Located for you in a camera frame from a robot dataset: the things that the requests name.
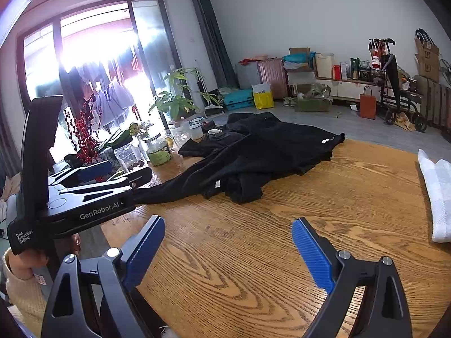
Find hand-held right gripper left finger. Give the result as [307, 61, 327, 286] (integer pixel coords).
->
[40, 215, 166, 338]

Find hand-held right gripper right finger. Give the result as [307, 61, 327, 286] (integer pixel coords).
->
[292, 217, 413, 338]

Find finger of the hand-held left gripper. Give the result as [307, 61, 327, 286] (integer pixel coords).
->
[58, 166, 153, 201]
[47, 161, 113, 187]

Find black sweater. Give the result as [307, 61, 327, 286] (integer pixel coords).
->
[134, 141, 282, 205]

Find person's left forearm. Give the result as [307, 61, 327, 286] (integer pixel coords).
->
[2, 250, 48, 338]

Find white hanging clothes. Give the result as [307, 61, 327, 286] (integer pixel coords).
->
[70, 61, 136, 127]

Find person's left hand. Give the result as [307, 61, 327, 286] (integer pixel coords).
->
[5, 235, 81, 279]

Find clear plastic container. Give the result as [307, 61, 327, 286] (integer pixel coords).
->
[114, 144, 147, 172]

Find red berry branches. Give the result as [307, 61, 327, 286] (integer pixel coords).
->
[63, 107, 103, 165]

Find glass jar with green label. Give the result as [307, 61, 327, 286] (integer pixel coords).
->
[144, 134, 174, 167]

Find small leafy plant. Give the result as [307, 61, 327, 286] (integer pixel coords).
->
[99, 123, 149, 152]

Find tall clear glass jar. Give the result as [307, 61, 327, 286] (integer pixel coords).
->
[168, 120, 193, 148]

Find green potted plant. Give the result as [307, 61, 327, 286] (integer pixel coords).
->
[148, 68, 221, 122]

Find broom with dustpan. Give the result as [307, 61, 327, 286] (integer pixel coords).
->
[195, 68, 225, 117]

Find black garment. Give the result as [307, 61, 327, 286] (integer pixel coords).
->
[178, 112, 346, 176]

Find sliding glass door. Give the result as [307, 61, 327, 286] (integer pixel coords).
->
[16, 0, 184, 170]

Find teal storage case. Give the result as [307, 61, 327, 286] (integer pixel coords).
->
[224, 90, 255, 111]

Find white folded towel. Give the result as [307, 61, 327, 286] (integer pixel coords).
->
[417, 149, 451, 243]

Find olive cardboard box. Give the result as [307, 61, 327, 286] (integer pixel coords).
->
[295, 96, 332, 112]

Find yellow shopping bag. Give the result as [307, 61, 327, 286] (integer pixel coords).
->
[253, 92, 275, 110]

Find grey storage box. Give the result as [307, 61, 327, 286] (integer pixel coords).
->
[235, 61, 259, 89]

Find grey curtain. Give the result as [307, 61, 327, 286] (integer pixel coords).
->
[188, 0, 240, 90]

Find orange paper bag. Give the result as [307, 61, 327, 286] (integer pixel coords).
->
[359, 85, 377, 119]

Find low white cabinet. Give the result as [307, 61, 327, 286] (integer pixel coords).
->
[315, 75, 385, 104]

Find pink suitcase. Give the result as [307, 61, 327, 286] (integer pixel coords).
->
[257, 58, 288, 100]

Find white storage box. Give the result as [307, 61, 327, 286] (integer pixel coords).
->
[285, 61, 317, 94]

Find white paper bag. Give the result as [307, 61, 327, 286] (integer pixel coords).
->
[315, 53, 335, 79]

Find dark green box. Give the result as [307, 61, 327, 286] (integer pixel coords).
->
[350, 57, 370, 80]

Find black folding cart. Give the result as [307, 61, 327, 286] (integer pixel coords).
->
[368, 37, 428, 132]

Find brown suitcase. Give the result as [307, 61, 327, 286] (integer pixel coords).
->
[421, 75, 451, 132]

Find standing fan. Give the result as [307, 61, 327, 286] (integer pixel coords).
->
[439, 58, 451, 87]

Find flattened cardboard boxes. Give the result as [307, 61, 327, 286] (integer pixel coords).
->
[414, 28, 441, 83]

